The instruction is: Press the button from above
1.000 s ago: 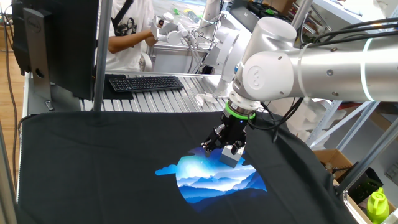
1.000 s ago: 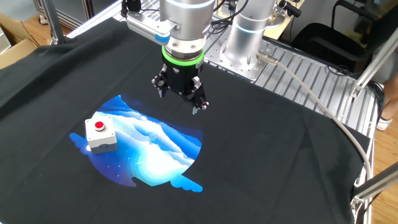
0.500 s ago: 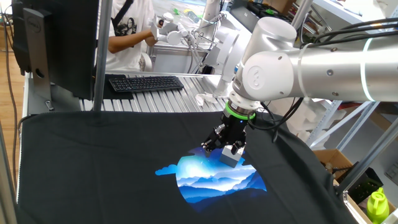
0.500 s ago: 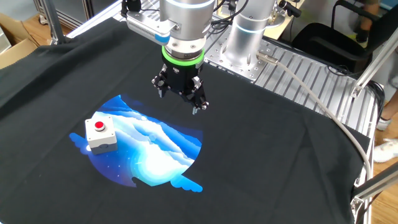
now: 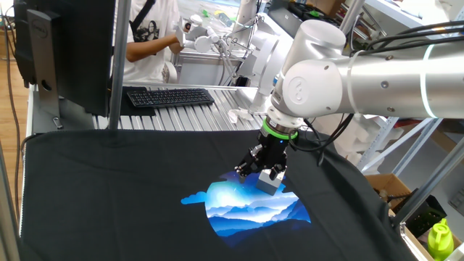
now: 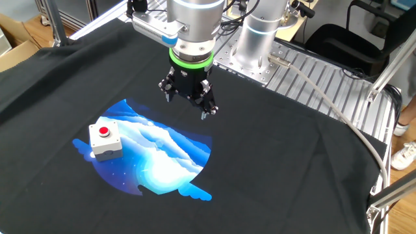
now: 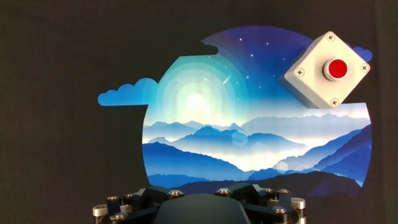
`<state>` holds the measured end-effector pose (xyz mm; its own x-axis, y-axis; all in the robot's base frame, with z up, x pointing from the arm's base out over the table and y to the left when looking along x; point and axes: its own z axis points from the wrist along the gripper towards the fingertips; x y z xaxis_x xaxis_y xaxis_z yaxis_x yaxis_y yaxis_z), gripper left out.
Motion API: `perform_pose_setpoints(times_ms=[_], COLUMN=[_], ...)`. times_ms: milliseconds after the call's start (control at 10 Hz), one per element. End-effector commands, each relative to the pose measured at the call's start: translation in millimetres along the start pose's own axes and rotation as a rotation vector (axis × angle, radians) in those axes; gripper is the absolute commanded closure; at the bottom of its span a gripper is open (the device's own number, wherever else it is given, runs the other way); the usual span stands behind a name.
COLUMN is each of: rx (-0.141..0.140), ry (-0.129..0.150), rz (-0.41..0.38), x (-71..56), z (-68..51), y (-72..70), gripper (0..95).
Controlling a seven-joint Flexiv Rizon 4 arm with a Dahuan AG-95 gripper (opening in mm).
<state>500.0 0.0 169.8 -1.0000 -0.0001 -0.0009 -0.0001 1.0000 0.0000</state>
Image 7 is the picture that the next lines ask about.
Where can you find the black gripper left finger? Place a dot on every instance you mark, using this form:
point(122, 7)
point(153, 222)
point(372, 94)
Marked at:
point(133, 203)

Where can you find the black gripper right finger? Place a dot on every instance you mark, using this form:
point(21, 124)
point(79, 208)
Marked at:
point(267, 202)

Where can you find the grey box with red button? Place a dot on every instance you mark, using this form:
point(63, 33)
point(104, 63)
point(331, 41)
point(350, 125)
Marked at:
point(314, 84)

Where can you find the black cloth with blue print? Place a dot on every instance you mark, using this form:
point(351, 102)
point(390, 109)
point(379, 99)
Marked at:
point(62, 93)

